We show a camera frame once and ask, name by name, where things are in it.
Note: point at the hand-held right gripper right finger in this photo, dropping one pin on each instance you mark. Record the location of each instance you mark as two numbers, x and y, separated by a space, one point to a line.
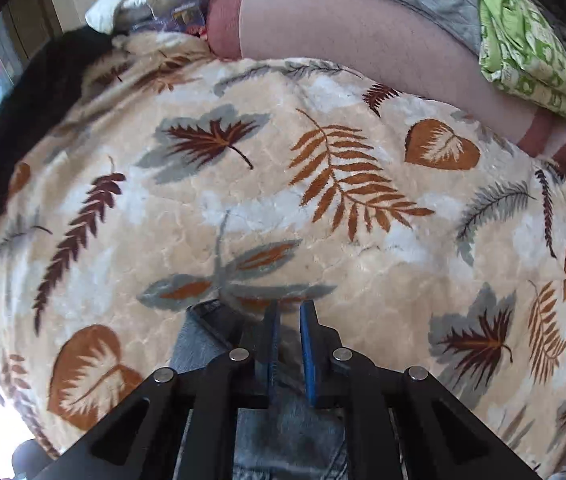
308 350

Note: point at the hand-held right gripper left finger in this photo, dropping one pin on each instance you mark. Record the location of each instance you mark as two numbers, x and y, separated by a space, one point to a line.
273 350

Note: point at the blue denim pants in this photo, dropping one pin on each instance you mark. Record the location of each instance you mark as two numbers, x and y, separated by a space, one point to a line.
288 440

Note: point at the leaf print fleece blanket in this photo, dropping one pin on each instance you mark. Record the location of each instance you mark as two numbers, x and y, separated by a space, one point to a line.
243 195

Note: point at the pink bolster pillow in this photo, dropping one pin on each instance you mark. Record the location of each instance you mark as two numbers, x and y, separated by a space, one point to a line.
353 35

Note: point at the colourful printed cloth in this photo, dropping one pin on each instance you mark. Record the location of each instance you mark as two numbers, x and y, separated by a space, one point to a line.
183 17

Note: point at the black cloth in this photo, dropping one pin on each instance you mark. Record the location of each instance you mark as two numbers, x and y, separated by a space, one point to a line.
28 105

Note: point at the green patterned cloth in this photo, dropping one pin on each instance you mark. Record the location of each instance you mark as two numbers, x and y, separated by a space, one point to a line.
528 45

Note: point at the white pillow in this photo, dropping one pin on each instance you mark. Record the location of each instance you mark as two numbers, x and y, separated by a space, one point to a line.
123 2

